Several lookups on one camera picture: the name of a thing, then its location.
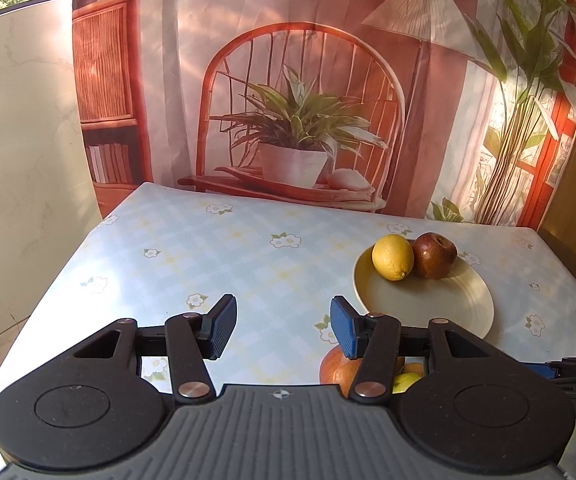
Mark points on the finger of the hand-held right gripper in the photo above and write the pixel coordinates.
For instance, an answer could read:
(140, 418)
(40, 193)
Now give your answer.
(568, 371)

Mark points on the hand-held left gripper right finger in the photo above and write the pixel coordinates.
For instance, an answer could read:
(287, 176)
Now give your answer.
(345, 330)

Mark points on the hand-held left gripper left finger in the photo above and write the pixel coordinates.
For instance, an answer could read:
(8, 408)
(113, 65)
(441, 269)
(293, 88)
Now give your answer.
(220, 327)

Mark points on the large red apple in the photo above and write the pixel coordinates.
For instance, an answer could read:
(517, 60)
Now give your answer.
(335, 367)

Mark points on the cream round plate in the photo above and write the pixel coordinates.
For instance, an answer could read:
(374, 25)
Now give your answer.
(428, 305)

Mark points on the yellow lemon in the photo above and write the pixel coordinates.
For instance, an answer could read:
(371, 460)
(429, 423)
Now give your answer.
(393, 257)

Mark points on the small dark red apple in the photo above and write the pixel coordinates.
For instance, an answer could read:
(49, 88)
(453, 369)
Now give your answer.
(435, 257)

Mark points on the floral checked tablecloth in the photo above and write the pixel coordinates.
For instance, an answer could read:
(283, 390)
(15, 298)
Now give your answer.
(217, 260)

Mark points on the orange mandarin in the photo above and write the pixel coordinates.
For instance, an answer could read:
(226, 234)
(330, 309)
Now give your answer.
(414, 367)

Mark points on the yellow green round fruit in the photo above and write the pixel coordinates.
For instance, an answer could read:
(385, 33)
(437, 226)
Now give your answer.
(404, 384)

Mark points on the printed backdrop cloth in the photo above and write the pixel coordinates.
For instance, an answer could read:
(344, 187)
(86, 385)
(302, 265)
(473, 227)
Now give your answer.
(293, 35)

